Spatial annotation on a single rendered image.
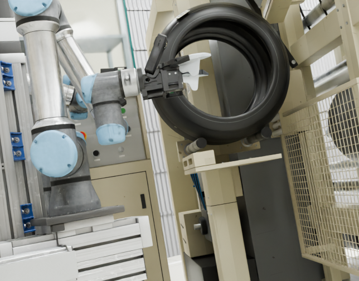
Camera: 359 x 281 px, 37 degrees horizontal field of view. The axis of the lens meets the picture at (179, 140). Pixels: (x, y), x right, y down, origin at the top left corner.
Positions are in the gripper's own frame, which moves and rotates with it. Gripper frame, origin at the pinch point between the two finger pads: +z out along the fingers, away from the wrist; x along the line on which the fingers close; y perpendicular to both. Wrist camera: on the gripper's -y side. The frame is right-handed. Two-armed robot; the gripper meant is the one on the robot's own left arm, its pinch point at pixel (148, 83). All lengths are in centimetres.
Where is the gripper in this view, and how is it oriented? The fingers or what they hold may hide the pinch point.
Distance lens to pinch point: 230.5
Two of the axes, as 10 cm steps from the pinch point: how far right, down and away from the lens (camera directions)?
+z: 9.9, -0.6, 1.2
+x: -1.2, 0.9, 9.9
